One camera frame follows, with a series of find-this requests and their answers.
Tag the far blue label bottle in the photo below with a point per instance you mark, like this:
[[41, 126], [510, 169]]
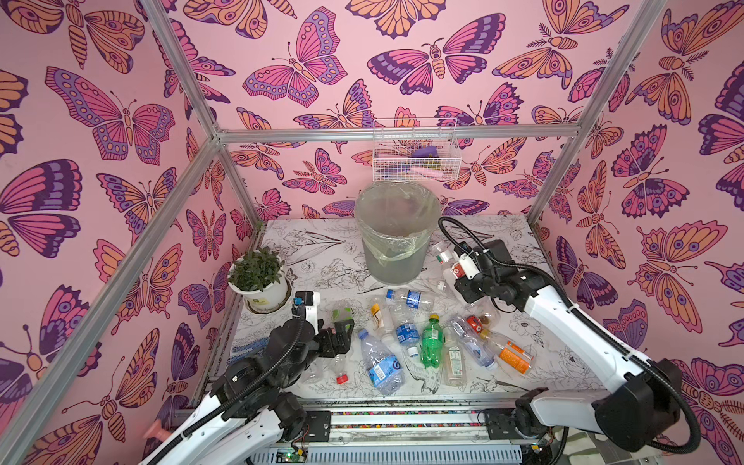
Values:
[[417, 300]]

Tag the blue cap bottle centre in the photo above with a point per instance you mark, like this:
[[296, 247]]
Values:
[[405, 328]]

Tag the potted green plant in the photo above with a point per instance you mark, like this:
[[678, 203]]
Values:
[[259, 277]]

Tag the blue dotted work glove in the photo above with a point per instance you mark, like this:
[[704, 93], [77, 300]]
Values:
[[252, 348]]

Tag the pink watering can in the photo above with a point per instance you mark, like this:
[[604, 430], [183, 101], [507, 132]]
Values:
[[157, 432]]

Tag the grey mesh waste bin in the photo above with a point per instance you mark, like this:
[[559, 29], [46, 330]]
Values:
[[396, 220]]

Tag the clear bottle blue label large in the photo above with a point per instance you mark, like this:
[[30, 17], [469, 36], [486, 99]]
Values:
[[381, 365]]

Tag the yellow label small bottle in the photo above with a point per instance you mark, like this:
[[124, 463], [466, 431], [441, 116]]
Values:
[[377, 308]]

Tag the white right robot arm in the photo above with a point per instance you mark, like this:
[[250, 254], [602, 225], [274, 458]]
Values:
[[639, 404]]

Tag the green plastic bottle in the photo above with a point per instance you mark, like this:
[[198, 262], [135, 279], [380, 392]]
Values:
[[432, 342]]

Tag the white wire wall basket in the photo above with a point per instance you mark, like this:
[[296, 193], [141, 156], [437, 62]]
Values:
[[410, 153]]

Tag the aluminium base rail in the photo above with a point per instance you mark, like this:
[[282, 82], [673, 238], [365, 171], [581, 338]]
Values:
[[468, 429]]

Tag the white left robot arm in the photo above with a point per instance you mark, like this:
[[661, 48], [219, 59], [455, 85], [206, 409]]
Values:
[[249, 409]]

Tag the clear bottle red cap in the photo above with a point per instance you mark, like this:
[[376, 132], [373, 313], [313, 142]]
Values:
[[339, 369]]

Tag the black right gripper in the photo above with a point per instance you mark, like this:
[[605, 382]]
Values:
[[465, 284]]

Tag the clear bottle white cap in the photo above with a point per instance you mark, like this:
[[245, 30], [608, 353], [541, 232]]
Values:
[[453, 361]]

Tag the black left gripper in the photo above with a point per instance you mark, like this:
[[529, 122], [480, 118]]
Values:
[[341, 344]]

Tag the red label clear bottle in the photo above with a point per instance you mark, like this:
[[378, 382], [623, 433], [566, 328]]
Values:
[[449, 261]]

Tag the orange label bottle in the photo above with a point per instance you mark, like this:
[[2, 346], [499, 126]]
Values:
[[508, 351]]

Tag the light green label bottle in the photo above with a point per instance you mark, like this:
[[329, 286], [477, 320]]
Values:
[[342, 315]]

